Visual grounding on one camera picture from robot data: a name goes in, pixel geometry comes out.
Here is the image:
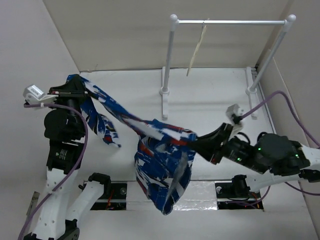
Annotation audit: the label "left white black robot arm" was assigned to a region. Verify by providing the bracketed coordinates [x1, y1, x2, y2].
[18, 74, 112, 240]

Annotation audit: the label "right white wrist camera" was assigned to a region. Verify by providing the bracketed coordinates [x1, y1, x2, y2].
[225, 104, 245, 125]

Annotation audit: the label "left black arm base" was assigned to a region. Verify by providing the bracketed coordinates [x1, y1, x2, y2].
[90, 181, 128, 211]

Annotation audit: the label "blue white red patterned trousers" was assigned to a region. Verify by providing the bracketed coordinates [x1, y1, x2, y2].
[79, 77, 197, 216]

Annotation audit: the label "white clothes rack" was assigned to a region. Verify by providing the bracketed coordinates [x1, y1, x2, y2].
[158, 13, 297, 120]

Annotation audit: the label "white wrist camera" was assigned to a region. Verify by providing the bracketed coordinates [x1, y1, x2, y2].
[225, 104, 245, 125]
[23, 84, 57, 105]

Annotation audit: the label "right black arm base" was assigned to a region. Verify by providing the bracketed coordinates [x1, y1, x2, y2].
[214, 175, 264, 210]

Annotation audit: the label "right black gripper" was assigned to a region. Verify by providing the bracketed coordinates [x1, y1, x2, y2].
[185, 121, 265, 174]

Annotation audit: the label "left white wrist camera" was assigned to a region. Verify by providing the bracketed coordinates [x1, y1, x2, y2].
[23, 84, 57, 105]

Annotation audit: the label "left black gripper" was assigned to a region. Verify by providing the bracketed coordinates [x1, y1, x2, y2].
[48, 73, 90, 135]

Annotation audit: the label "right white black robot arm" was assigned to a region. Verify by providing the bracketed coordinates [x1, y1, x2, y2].
[188, 123, 320, 197]

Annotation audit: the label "cream plastic hanger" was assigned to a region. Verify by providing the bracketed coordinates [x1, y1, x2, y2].
[186, 23, 207, 77]

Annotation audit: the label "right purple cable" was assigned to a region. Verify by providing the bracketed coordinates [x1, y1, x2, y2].
[237, 90, 320, 216]

